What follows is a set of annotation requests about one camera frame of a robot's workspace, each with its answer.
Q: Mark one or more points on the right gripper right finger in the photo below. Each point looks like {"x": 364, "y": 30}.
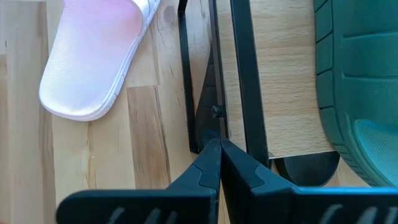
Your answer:
{"x": 311, "y": 207}

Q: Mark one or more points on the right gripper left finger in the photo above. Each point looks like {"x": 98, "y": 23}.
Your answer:
{"x": 155, "y": 207}

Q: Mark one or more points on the green rubber slide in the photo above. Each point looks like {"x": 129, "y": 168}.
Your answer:
{"x": 357, "y": 77}

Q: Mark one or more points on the pink rubber slide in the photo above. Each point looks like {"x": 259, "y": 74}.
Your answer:
{"x": 93, "y": 62}

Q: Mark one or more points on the black frame wooden shelf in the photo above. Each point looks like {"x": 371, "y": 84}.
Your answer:
{"x": 286, "y": 93}

